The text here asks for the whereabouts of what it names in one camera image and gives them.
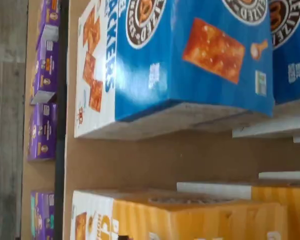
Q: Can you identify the black metal shelf frame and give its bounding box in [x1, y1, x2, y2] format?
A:
[54, 0, 70, 240]

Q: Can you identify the purple snack box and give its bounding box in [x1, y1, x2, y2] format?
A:
[29, 190, 56, 240]
[30, 37, 60, 106]
[35, 0, 61, 51]
[26, 101, 58, 162]

